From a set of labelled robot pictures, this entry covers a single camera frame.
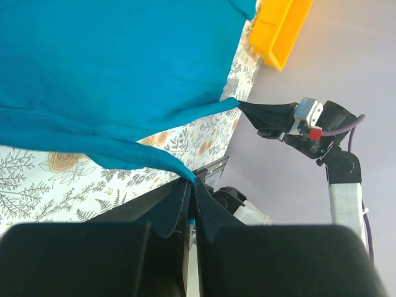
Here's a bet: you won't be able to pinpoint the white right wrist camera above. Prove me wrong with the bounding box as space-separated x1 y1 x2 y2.
288 97 324 140

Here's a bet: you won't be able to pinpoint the aluminium frame rail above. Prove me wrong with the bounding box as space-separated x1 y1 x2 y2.
193 155 229 188

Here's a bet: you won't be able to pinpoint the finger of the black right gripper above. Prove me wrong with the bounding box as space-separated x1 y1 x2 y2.
238 101 299 138

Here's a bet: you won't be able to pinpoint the blue t shirt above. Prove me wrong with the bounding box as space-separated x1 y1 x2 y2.
1 1 256 181

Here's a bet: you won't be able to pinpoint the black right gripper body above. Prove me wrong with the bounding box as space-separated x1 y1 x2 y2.
280 101 356 159

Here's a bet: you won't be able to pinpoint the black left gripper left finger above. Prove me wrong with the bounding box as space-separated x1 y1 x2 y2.
1 181 192 296

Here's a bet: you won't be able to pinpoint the floral patterned table mat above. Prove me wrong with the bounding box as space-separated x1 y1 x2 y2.
1 1 260 232

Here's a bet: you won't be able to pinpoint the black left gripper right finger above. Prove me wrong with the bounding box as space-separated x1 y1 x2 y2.
194 180 388 296

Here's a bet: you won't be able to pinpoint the yellow plastic bin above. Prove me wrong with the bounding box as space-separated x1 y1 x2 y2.
249 0 313 71

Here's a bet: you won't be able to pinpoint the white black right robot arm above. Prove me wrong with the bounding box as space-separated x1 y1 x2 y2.
238 97 366 242

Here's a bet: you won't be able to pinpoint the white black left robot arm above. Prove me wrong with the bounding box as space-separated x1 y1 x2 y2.
1 180 388 296

